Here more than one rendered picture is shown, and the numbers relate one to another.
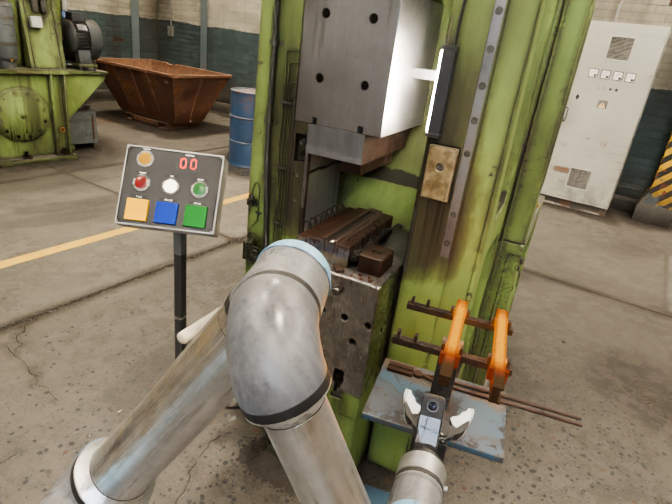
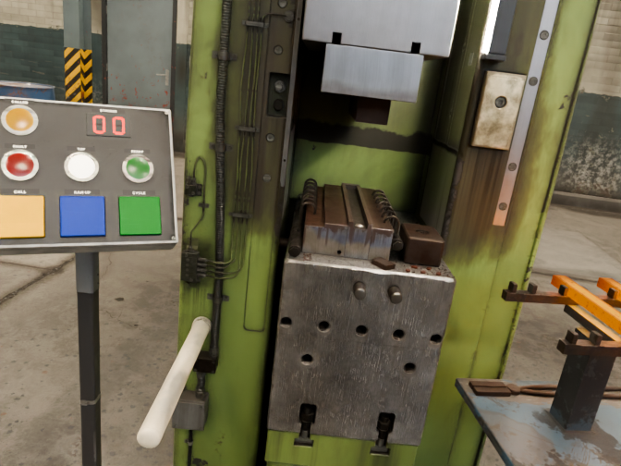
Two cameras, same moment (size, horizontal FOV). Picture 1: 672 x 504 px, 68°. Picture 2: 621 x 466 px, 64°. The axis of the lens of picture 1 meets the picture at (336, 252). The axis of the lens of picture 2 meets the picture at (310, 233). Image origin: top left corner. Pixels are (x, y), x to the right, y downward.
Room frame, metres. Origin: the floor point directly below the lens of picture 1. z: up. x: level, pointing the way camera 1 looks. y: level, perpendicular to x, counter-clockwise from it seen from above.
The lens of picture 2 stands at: (0.64, 0.57, 1.30)
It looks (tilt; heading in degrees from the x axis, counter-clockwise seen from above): 18 degrees down; 336
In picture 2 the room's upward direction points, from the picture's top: 7 degrees clockwise
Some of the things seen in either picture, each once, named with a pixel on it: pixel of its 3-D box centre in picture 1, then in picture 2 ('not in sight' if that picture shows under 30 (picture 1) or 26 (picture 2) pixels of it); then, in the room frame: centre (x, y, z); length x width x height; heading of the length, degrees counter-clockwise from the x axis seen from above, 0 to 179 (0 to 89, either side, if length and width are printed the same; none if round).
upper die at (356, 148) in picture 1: (361, 136); (363, 73); (1.77, -0.04, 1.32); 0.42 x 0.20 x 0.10; 157
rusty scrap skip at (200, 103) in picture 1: (161, 94); not in sight; (8.10, 3.04, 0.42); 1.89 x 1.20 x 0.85; 60
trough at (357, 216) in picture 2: (355, 224); (354, 202); (1.76, -0.06, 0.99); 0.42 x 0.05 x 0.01; 157
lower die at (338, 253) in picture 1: (347, 231); (343, 214); (1.77, -0.04, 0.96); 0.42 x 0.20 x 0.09; 157
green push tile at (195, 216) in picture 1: (195, 216); (140, 215); (1.61, 0.49, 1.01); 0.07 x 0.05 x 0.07; 92
